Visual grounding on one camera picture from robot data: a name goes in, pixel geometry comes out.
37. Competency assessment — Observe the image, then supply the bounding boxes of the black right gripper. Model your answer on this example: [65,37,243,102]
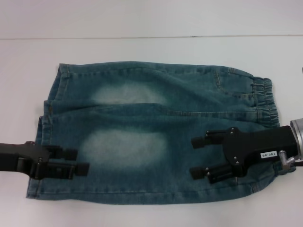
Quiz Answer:
[189,125,299,184]

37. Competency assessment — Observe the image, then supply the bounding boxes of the right wrist cable with plug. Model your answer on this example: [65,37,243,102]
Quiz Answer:
[278,150,303,170]

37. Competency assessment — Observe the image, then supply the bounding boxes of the blue washed denim shorts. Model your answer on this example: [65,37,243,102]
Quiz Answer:
[25,61,298,206]

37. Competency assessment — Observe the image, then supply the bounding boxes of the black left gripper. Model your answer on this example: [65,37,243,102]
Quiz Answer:
[0,141,90,181]

